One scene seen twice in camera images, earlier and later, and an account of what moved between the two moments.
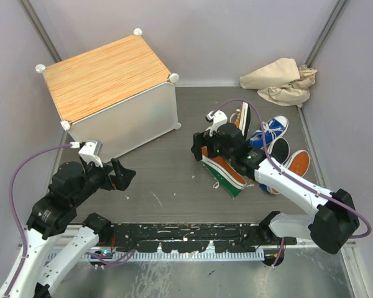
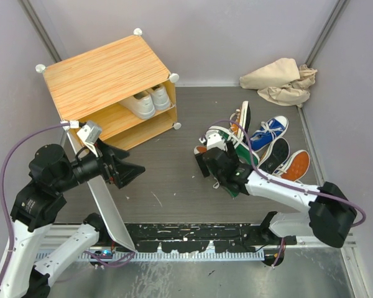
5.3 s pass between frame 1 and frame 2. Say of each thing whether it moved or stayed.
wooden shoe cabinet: stayed
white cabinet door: moved
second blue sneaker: stayed
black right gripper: moved
